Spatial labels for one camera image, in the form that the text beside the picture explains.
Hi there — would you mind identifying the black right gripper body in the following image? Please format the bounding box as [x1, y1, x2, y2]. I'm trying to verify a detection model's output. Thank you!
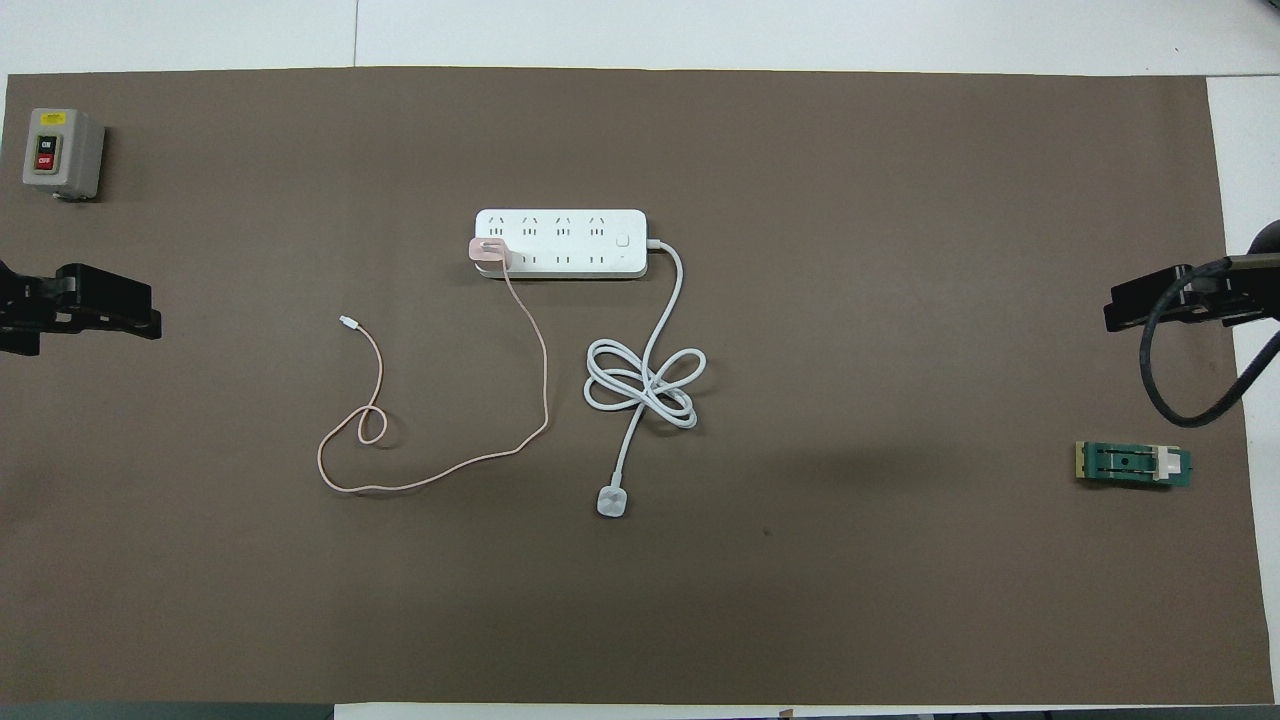
[1188, 254, 1280, 325]

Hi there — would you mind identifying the pink charging cable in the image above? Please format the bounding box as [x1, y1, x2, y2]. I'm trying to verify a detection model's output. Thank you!
[318, 262, 551, 494]

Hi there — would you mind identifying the white power cord with plug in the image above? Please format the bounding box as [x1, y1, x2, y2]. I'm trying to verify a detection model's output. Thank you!
[583, 238, 708, 519]

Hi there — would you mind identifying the white power strip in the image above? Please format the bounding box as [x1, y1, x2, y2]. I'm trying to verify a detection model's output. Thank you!
[474, 208, 648, 282]

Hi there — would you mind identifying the brown table mat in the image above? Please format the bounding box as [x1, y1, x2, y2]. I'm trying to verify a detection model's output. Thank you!
[0, 67, 1277, 707]

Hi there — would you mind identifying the green knife switch yellow base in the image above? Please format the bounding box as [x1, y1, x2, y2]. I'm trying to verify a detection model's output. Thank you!
[1075, 441, 1194, 491]

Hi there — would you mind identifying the grey on off switch box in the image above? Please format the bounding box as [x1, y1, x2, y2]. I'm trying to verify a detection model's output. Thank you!
[22, 108, 106, 204]

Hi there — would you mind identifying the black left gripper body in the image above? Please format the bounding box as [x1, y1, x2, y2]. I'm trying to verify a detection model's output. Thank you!
[0, 260, 83, 357]

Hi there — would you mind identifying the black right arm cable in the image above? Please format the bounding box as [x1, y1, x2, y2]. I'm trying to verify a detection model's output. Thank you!
[1139, 257, 1280, 430]

